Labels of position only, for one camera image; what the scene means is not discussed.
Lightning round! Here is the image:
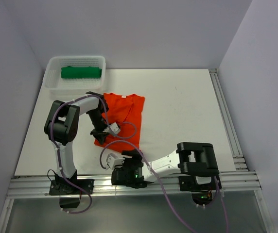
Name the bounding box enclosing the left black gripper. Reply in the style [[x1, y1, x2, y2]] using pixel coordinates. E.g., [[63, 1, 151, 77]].
[[87, 109, 110, 145]]

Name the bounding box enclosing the orange polo t shirt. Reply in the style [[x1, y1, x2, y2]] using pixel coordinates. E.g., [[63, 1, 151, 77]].
[[104, 93, 145, 147]]

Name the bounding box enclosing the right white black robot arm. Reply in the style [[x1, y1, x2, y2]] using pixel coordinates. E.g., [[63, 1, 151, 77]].
[[106, 142, 220, 192]]

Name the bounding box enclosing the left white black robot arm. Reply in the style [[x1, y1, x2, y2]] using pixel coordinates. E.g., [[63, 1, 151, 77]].
[[44, 92, 109, 194]]

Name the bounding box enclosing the rolled green t shirt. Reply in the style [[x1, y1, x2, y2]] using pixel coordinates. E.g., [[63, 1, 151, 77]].
[[61, 66, 102, 79]]

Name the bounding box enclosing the white perforated plastic basket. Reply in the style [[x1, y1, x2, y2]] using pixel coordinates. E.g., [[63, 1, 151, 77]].
[[43, 56, 106, 95]]

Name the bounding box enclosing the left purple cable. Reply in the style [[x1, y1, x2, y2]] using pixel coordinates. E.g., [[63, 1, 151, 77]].
[[50, 95, 138, 214]]

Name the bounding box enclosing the purple cable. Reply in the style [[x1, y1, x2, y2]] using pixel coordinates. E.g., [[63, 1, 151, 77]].
[[50, 95, 138, 214], [100, 139, 230, 233]]

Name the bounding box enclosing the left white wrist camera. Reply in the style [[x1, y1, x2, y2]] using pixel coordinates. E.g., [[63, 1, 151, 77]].
[[108, 122, 121, 135]]

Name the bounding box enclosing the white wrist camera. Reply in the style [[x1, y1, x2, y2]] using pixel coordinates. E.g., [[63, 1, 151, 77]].
[[106, 153, 124, 170], [108, 122, 121, 135]]

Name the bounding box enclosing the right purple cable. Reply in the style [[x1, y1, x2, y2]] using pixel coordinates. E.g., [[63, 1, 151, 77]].
[[100, 139, 230, 233]]

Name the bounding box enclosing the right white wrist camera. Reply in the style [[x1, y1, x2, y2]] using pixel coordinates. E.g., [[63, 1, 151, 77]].
[[106, 153, 124, 170]]

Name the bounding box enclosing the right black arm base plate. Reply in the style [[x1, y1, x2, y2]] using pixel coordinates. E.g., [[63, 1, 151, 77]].
[[178, 175, 222, 192]]

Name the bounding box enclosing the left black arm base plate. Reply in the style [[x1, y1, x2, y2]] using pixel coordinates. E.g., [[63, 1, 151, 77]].
[[49, 179, 94, 196]]

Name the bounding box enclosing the front aluminium rail frame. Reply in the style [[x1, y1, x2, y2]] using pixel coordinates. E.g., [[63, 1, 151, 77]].
[[0, 170, 276, 233]]

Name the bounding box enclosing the right side aluminium rail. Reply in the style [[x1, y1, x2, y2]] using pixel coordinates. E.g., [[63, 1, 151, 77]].
[[208, 69, 255, 172]]

